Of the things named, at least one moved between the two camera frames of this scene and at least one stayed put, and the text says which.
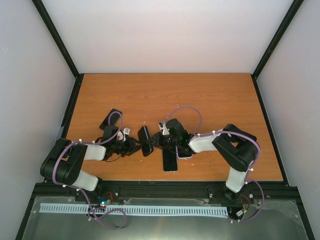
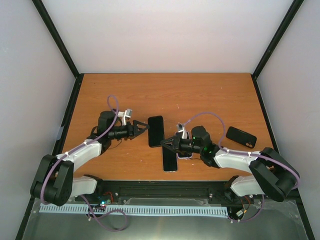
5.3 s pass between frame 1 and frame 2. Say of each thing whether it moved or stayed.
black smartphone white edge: stayed
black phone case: moved
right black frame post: stayed
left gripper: moved
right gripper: moved
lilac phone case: stayed
